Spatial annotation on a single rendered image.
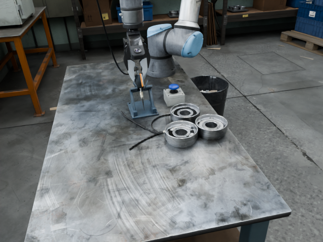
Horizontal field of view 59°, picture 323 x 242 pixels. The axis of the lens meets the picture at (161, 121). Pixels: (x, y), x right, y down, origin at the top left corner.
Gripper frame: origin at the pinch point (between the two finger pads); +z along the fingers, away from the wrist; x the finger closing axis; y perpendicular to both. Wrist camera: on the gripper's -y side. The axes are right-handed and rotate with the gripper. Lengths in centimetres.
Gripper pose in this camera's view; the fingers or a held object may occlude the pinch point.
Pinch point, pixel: (138, 78)
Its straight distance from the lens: 107.8
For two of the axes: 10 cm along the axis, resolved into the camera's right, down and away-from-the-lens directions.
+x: -9.7, 1.6, -1.9
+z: 0.4, 8.6, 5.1
